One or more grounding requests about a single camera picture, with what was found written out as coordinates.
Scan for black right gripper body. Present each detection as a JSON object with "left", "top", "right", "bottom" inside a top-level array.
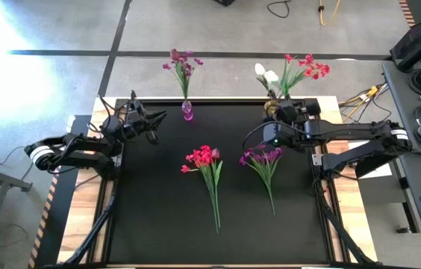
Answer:
[{"left": 263, "top": 111, "right": 311, "bottom": 150}]

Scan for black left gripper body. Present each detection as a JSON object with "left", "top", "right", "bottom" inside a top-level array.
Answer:
[{"left": 115, "top": 111, "right": 155, "bottom": 142}]

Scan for red artificial flower bunch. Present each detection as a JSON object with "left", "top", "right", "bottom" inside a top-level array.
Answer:
[
  {"left": 180, "top": 144, "right": 219, "bottom": 235},
  {"left": 278, "top": 53, "right": 331, "bottom": 100}
]

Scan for white artificial tulip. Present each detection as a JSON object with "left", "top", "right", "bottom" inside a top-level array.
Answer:
[
  {"left": 264, "top": 69, "right": 282, "bottom": 99},
  {"left": 254, "top": 62, "right": 275, "bottom": 99}
]

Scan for purple artificial flower bunch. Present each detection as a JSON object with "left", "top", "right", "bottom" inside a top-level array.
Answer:
[
  {"left": 161, "top": 50, "right": 205, "bottom": 102},
  {"left": 238, "top": 143, "right": 284, "bottom": 217}
]

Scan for dark pink artificial tulip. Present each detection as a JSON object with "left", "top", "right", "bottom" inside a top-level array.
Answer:
[{"left": 169, "top": 47, "right": 191, "bottom": 102}]

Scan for yellow dimpled glass vase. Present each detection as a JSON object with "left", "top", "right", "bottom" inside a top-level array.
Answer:
[{"left": 263, "top": 99, "right": 279, "bottom": 116}]

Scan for pink ribbed glass vase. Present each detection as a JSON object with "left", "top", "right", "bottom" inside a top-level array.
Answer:
[{"left": 181, "top": 99, "right": 194, "bottom": 122}]

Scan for black work mat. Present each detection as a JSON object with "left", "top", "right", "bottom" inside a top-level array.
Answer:
[{"left": 93, "top": 96, "right": 344, "bottom": 269}]

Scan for grey side desk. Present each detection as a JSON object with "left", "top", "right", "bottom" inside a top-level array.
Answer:
[{"left": 381, "top": 59, "right": 421, "bottom": 244}]

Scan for black box with red top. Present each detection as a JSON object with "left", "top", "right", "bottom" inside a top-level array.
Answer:
[{"left": 389, "top": 20, "right": 421, "bottom": 61}]

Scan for grey metal stand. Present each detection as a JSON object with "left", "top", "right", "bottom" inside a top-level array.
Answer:
[{"left": 0, "top": 149, "right": 33, "bottom": 269}]

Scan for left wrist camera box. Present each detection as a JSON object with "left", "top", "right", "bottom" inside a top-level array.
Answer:
[{"left": 122, "top": 99, "right": 145, "bottom": 124}]

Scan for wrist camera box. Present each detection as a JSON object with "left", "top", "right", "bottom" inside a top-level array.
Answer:
[
  {"left": 122, "top": 99, "right": 145, "bottom": 124},
  {"left": 269, "top": 125, "right": 294, "bottom": 147}
]

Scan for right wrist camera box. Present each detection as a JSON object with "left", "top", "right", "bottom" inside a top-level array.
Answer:
[{"left": 269, "top": 125, "right": 294, "bottom": 147}]

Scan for floor cable bundle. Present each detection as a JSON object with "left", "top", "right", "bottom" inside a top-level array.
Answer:
[{"left": 339, "top": 84, "right": 393, "bottom": 123}]

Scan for yellow hanging cable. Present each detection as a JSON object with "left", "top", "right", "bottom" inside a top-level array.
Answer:
[{"left": 318, "top": 0, "right": 342, "bottom": 26}]

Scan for black diagonal frame strut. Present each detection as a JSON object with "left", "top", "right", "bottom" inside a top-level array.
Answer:
[
  {"left": 64, "top": 194, "right": 116, "bottom": 267},
  {"left": 318, "top": 194, "right": 369, "bottom": 265}
]

